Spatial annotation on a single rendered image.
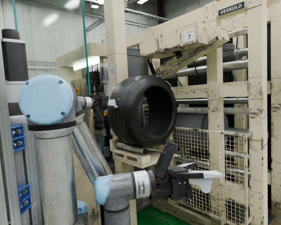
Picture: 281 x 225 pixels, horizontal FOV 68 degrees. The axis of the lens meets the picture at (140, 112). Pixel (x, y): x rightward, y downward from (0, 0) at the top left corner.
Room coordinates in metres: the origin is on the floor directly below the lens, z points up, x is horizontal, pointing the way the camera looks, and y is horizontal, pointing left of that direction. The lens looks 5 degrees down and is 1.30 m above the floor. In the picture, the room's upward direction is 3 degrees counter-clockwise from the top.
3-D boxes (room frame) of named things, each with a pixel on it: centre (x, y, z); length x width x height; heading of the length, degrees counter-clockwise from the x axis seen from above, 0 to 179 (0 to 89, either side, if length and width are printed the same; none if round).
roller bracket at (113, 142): (1.80, 0.11, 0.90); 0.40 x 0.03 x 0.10; 131
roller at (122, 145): (1.58, 0.09, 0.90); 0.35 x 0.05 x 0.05; 41
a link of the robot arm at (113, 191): (0.57, 0.08, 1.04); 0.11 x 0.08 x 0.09; 102
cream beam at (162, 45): (1.77, -0.31, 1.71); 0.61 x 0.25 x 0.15; 41
